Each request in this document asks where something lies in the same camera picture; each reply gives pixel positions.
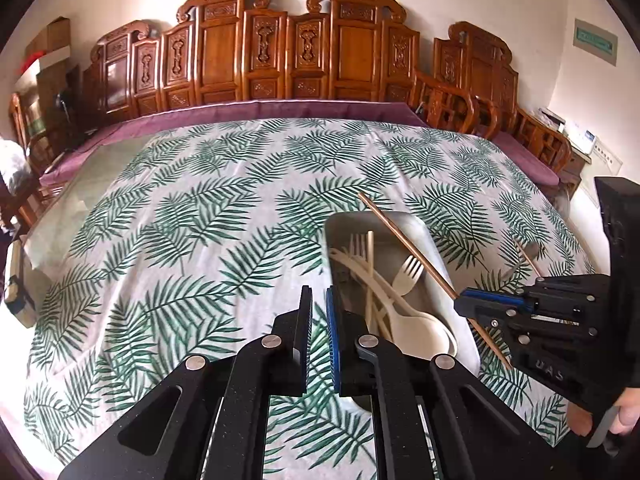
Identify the purple armchair cushion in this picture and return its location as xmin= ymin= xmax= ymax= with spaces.
xmin=492 ymin=132 xmax=561 ymax=187

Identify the cream plastic fork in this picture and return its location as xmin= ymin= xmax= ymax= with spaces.
xmin=380 ymin=255 xmax=426 ymax=311

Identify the carved wooden bench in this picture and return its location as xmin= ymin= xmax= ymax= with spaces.
xmin=82 ymin=0 xmax=422 ymax=126

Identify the leaf print tablecloth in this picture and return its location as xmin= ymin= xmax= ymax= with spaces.
xmin=22 ymin=117 xmax=598 ymax=480

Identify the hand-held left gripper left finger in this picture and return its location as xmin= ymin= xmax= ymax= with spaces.
xmin=57 ymin=286 xmax=313 ymax=480

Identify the white wall panel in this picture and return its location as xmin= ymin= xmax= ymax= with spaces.
xmin=582 ymin=146 xmax=624 ymax=177

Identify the carved wooden armchair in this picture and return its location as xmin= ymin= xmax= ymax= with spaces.
xmin=412 ymin=21 xmax=573 ymax=176

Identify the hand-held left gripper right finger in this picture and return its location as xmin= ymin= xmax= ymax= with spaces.
xmin=326 ymin=287 xmax=596 ymax=480

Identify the cardboard box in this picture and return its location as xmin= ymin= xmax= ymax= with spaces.
xmin=25 ymin=16 xmax=72 ymax=72

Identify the white box device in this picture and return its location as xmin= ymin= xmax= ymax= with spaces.
xmin=567 ymin=127 xmax=599 ymax=154

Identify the brown chopstick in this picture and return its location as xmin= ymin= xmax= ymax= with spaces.
xmin=358 ymin=192 xmax=513 ymax=371
xmin=514 ymin=241 xmax=545 ymax=278

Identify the person's right hand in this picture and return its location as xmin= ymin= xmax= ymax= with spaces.
xmin=567 ymin=387 xmax=640 ymax=437

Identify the wooden side table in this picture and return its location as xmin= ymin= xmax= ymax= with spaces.
xmin=559 ymin=150 xmax=587 ymax=197

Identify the wooden chair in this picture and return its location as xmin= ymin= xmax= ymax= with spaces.
xmin=6 ymin=91 xmax=67 ymax=233

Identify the purple bench cushion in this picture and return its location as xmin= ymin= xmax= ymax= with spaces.
xmin=39 ymin=100 xmax=432 ymax=187

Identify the grey plastic bag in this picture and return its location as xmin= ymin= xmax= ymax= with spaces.
xmin=0 ymin=139 xmax=32 ymax=197

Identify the grey tray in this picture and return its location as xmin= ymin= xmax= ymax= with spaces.
xmin=324 ymin=211 xmax=482 ymax=411

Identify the green wall sign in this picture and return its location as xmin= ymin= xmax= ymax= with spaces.
xmin=572 ymin=19 xmax=617 ymax=66

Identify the white printer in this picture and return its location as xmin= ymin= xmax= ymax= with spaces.
xmin=539 ymin=106 xmax=567 ymax=129

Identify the cream chopstick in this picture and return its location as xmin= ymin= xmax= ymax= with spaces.
xmin=366 ymin=231 xmax=377 ymax=332

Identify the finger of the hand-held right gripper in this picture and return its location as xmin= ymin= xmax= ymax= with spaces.
xmin=522 ymin=274 xmax=612 ymax=317
xmin=454 ymin=289 xmax=601 ymax=343

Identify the metal fork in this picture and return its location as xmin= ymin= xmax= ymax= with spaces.
xmin=347 ymin=232 xmax=371 ymax=281

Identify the cream spoon with curved handle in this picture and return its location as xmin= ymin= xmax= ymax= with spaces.
xmin=329 ymin=247 xmax=453 ymax=361

